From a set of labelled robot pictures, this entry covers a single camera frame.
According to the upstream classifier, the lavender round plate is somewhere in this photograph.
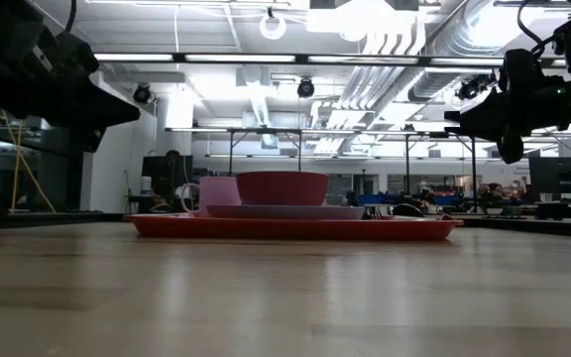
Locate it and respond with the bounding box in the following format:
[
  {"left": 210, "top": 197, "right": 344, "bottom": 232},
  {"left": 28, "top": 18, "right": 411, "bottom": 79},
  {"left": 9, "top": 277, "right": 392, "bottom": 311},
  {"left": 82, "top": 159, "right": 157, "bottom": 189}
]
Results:
[{"left": 204, "top": 203, "right": 366, "bottom": 221}]

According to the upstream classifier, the red plastic tray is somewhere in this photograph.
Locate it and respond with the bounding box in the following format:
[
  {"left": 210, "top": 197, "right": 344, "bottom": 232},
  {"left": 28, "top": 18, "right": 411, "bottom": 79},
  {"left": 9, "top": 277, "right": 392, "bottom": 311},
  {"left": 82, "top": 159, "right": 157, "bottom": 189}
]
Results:
[{"left": 124, "top": 212, "right": 465, "bottom": 243}]

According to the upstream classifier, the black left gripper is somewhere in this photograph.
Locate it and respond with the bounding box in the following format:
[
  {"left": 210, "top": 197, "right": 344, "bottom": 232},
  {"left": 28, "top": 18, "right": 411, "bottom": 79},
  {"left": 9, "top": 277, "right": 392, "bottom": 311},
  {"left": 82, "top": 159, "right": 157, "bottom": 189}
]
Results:
[{"left": 17, "top": 32, "right": 142, "bottom": 153}]

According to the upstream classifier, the black metal table frame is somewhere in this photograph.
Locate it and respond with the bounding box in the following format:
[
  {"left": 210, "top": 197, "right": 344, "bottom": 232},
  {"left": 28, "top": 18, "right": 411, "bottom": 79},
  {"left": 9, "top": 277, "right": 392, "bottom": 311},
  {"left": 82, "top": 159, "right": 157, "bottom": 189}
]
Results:
[
  {"left": 394, "top": 131, "right": 571, "bottom": 192},
  {"left": 165, "top": 127, "right": 346, "bottom": 173}
]

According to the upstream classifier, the black aluminium table frame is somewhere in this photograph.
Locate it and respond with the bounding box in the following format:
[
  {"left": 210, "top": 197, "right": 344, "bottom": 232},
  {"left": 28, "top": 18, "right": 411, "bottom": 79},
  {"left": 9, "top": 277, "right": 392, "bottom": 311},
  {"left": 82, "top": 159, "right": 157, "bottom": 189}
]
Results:
[{"left": 0, "top": 210, "right": 571, "bottom": 240}]

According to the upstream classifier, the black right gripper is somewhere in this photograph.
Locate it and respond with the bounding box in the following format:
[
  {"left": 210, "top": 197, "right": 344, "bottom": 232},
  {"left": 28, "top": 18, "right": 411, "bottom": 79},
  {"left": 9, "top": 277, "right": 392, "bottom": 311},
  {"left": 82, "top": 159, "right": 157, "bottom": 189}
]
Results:
[{"left": 444, "top": 48, "right": 569, "bottom": 165}]

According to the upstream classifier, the light pink mug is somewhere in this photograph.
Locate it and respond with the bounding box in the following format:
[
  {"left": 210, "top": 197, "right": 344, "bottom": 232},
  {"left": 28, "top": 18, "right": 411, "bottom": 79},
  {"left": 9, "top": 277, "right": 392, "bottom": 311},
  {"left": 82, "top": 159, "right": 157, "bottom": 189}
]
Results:
[{"left": 179, "top": 177, "right": 242, "bottom": 218}]

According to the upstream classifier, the blue bin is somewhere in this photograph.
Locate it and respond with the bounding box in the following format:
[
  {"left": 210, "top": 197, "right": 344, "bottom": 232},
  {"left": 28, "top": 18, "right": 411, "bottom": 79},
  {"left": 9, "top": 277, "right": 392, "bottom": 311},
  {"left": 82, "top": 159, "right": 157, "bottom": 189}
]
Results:
[{"left": 357, "top": 193, "right": 458, "bottom": 207}]

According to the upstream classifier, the long light bar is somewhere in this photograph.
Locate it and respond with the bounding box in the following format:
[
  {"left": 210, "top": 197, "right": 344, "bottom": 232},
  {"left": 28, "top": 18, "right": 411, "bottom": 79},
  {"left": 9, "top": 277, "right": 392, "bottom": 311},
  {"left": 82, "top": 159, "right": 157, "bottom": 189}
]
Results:
[{"left": 94, "top": 52, "right": 567, "bottom": 69}]

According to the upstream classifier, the black computer monitor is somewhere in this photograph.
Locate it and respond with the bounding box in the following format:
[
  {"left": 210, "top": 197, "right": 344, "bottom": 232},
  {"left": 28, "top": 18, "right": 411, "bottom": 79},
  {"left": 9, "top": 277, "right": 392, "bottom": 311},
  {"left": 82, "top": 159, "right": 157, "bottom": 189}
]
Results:
[
  {"left": 141, "top": 155, "right": 194, "bottom": 214},
  {"left": 528, "top": 157, "right": 571, "bottom": 195}
]

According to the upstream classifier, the black round spotlight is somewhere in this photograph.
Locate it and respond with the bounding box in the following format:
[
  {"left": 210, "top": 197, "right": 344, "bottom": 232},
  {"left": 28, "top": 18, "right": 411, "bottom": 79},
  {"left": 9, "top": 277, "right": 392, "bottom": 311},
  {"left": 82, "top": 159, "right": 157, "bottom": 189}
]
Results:
[
  {"left": 296, "top": 77, "right": 316, "bottom": 99},
  {"left": 133, "top": 82, "right": 153, "bottom": 105},
  {"left": 456, "top": 71, "right": 498, "bottom": 103}
]

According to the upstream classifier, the person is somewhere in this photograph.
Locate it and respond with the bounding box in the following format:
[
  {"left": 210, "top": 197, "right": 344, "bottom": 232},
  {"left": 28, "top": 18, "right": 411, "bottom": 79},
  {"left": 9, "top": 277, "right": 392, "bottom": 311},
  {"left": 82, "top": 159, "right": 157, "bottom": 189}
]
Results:
[
  {"left": 478, "top": 181, "right": 509, "bottom": 209},
  {"left": 152, "top": 149, "right": 183, "bottom": 213}
]

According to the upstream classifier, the white ring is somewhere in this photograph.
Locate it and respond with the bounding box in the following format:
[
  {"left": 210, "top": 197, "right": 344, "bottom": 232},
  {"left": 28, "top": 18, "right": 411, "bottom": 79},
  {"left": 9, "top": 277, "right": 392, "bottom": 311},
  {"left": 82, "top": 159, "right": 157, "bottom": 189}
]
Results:
[{"left": 259, "top": 12, "right": 287, "bottom": 42}]

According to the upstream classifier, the magenta bowl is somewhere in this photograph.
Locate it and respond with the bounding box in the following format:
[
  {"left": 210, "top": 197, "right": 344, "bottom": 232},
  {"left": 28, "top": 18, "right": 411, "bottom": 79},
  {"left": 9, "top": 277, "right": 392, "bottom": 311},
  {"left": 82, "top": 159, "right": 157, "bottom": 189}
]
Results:
[{"left": 234, "top": 171, "right": 331, "bottom": 207}]

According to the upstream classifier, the dark desk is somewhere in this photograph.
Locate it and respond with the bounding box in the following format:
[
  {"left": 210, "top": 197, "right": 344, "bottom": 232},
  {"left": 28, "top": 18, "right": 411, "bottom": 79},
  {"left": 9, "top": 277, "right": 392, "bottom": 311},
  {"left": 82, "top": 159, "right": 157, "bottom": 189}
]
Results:
[{"left": 535, "top": 199, "right": 571, "bottom": 223}]

